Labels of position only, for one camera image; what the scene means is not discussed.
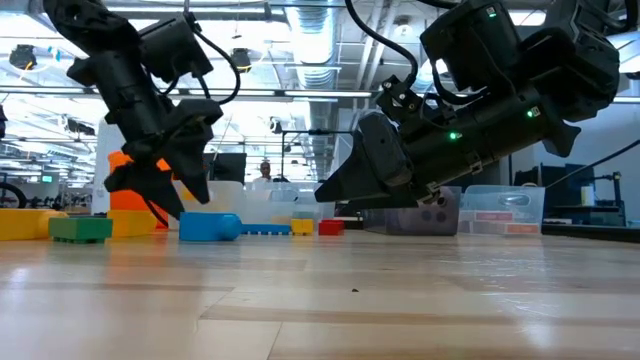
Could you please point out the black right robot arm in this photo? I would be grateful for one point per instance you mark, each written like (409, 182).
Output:
(575, 75)

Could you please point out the long ceiling light bar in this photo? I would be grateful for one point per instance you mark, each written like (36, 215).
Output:
(325, 94)

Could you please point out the white plastic bin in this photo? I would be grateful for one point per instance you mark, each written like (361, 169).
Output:
(225, 200)

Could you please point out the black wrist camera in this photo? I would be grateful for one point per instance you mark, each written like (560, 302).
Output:
(470, 45)
(172, 50)

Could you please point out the purple foam die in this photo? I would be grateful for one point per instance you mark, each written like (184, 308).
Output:
(425, 217)

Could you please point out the white building column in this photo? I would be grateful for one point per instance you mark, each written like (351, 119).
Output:
(101, 150)

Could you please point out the black background monitor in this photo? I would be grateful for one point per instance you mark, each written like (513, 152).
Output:
(230, 167)

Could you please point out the black ceiling camera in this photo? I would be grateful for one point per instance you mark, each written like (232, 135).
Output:
(241, 60)
(22, 56)

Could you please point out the dark green flat block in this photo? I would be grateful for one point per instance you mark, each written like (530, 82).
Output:
(80, 229)

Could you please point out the person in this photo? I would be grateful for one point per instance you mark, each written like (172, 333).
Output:
(265, 170)

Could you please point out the orange plastic bucket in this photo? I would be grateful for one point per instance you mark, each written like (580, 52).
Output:
(125, 200)

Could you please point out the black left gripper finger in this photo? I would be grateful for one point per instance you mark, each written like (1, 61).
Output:
(190, 145)
(145, 182)

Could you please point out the dark background desk cluster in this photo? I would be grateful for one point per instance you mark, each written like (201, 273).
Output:
(575, 180)

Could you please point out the white bottle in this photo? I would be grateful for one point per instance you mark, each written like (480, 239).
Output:
(588, 196)

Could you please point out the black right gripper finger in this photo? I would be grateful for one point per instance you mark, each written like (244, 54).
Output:
(375, 165)
(385, 204)

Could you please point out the white ceiling smoke detector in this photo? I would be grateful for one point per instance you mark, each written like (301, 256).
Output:
(403, 28)

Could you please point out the clear plastic bin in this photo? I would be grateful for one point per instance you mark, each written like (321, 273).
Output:
(500, 200)
(280, 200)

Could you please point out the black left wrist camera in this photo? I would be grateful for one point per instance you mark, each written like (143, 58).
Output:
(172, 50)

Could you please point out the smoky grey plastic bin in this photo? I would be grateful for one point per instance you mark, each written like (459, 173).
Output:
(425, 225)

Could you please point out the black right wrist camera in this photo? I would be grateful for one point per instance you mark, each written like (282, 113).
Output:
(470, 45)

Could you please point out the long blue building block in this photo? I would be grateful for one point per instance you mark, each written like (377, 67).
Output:
(210, 227)

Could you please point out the green exit sign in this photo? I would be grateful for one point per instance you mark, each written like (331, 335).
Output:
(47, 178)

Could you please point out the silver ventilation duct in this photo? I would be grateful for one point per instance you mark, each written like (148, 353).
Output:
(312, 30)

